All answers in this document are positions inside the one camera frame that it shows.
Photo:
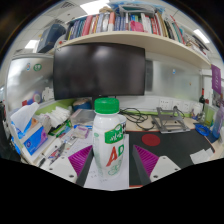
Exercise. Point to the clear plastic box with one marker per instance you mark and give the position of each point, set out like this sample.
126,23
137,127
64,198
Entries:
83,116

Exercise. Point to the small pink packet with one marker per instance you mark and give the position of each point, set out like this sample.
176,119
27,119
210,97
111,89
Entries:
81,131

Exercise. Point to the grey metal laptop stand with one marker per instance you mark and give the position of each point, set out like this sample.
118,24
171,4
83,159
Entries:
170,121

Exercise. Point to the white drink bottle green cap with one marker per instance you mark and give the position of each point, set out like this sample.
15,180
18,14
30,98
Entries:
108,146

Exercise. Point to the dark wine bottle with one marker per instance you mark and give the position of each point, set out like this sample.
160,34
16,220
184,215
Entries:
202,98

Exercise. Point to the white paper sheet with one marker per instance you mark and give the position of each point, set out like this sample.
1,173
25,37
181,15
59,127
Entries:
121,176

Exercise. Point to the black desk mat red edge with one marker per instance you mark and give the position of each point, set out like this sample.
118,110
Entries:
180,146

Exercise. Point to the white plastic bag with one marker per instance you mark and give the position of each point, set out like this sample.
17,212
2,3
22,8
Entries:
197,109

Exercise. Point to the white wall socket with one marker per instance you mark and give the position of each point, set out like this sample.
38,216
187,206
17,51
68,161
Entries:
166,103
177,105
186,106

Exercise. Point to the purple hanging banner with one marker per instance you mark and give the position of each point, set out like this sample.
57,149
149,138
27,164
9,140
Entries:
216,78

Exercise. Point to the blue tissue box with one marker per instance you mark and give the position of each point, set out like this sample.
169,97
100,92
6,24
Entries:
33,140

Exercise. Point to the translucent purple water bottle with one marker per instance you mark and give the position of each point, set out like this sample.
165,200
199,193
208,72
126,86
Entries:
219,123

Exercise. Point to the black computer monitor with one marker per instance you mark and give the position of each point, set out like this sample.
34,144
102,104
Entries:
100,70

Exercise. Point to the blue round container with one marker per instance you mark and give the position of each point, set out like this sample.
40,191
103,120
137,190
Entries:
81,105

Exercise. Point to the ceiling lights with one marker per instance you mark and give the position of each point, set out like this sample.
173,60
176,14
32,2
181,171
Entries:
95,6

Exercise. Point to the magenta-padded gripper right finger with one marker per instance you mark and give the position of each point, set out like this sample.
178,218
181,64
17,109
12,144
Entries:
146,159

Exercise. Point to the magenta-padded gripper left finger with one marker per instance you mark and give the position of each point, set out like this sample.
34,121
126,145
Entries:
81,159

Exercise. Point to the stack of white napkins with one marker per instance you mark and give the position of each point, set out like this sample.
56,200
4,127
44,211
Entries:
60,115

